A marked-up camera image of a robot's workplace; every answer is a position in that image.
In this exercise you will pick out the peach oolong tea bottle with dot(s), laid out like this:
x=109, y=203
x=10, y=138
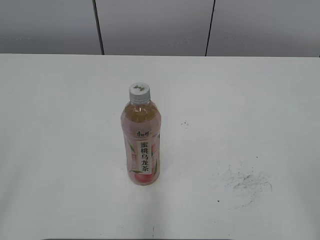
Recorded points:
x=141, y=127

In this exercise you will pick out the grey bottle cap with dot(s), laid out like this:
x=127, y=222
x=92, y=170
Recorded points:
x=139, y=93

